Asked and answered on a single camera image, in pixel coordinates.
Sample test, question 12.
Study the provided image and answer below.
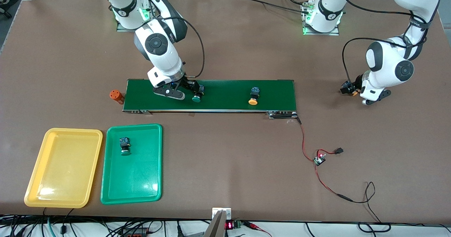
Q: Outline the yellow mushroom push button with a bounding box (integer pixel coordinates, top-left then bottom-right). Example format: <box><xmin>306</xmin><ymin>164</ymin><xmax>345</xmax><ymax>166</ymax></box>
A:
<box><xmin>248</xmin><ymin>87</ymin><xmax>260</xmax><ymax>106</ymax></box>
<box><xmin>340</xmin><ymin>81</ymin><xmax>360</xmax><ymax>96</ymax></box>

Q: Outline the green mushroom push button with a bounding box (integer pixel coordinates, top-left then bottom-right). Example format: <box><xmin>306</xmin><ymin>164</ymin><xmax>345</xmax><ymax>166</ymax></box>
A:
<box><xmin>191</xmin><ymin>85</ymin><xmax>206</xmax><ymax>103</ymax></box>
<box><xmin>119</xmin><ymin>137</ymin><xmax>131</xmax><ymax>156</ymax></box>

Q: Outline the orange cylinder marked 4680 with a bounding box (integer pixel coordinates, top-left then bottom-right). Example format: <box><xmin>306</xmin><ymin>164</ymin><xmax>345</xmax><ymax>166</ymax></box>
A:
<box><xmin>109</xmin><ymin>89</ymin><xmax>125</xmax><ymax>105</ymax></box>

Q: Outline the green belt conveyor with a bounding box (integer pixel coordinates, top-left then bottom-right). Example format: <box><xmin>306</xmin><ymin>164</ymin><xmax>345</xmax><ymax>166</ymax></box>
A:
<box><xmin>122</xmin><ymin>79</ymin><xmax>301</xmax><ymax>120</ymax></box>

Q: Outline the black plug with red lead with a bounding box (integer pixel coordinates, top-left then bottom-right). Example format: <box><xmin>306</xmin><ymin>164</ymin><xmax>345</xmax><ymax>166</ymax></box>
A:
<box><xmin>318</xmin><ymin>147</ymin><xmax>344</xmax><ymax>157</ymax></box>

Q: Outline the green plastic tray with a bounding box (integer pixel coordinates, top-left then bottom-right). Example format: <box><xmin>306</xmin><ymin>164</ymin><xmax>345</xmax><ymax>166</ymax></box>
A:
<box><xmin>100</xmin><ymin>124</ymin><xmax>163</xmax><ymax>205</ymax></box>

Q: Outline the yellow plastic tray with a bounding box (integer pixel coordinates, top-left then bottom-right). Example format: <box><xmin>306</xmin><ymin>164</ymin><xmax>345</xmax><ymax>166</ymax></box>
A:
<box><xmin>24</xmin><ymin>127</ymin><xmax>103</xmax><ymax>208</ymax></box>

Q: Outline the red clip lead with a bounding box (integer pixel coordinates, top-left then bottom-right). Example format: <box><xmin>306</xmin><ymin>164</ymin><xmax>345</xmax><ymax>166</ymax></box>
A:
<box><xmin>243</xmin><ymin>221</ymin><xmax>272</xmax><ymax>237</ymax></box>

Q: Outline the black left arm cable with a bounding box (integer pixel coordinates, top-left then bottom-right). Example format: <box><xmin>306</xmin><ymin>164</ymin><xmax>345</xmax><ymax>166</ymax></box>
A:
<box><xmin>336</xmin><ymin>0</ymin><xmax>428</xmax><ymax>86</ymax></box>

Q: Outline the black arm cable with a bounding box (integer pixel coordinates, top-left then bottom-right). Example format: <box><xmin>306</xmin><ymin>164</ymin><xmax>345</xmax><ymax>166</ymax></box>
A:
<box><xmin>336</xmin><ymin>0</ymin><xmax>428</xmax><ymax>86</ymax></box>
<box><xmin>160</xmin><ymin>17</ymin><xmax>205</xmax><ymax>78</ymax></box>

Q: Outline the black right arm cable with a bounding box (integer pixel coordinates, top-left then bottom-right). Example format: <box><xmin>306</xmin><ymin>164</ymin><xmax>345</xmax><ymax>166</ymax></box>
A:
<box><xmin>160</xmin><ymin>17</ymin><xmax>205</xmax><ymax>78</ymax></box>

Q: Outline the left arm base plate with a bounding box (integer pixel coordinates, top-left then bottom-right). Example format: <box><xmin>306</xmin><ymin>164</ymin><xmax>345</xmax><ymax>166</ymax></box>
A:
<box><xmin>302</xmin><ymin>1</ymin><xmax>341</xmax><ymax>36</ymax></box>

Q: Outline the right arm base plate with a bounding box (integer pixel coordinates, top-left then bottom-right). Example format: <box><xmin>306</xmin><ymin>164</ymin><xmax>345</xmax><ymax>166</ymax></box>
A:
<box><xmin>116</xmin><ymin>0</ymin><xmax>157</xmax><ymax>31</ymax></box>

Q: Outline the red black motor wire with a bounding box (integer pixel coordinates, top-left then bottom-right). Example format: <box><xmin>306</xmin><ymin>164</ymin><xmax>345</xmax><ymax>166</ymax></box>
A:
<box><xmin>297</xmin><ymin>114</ymin><xmax>319</xmax><ymax>162</ymax></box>

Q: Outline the black cable on table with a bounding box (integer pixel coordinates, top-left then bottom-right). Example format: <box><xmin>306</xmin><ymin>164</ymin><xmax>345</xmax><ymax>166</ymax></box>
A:
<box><xmin>243</xmin><ymin>0</ymin><xmax>311</xmax><ymax>15</ymax></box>

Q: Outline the red black supply wire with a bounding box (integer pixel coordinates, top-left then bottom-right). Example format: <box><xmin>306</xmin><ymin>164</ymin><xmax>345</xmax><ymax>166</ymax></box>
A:
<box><xmin>315</xmin><ymin>164</ymin><xmax>354</xmax><ymax>202</ymax></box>

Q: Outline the thin black power cable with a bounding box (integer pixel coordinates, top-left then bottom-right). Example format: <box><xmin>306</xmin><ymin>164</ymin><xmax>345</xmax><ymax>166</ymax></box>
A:
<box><xmin>352</xmin><ymin>181</ymin><xmax>391</xmax><ymax>232</ymax></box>

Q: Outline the white pole bracket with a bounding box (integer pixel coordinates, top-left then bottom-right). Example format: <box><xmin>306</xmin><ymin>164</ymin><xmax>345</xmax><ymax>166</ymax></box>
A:
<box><xmin>212</xmin><ymin>207</ymin><xmax>232</xmax><ymax>220</ymax></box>

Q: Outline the aluminium camera pole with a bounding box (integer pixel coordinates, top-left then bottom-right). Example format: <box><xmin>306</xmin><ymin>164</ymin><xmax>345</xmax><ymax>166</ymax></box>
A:
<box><xmin>204</xmin><ymin>210</ymin><xmax>226</xmax><ymax>237</ymax></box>

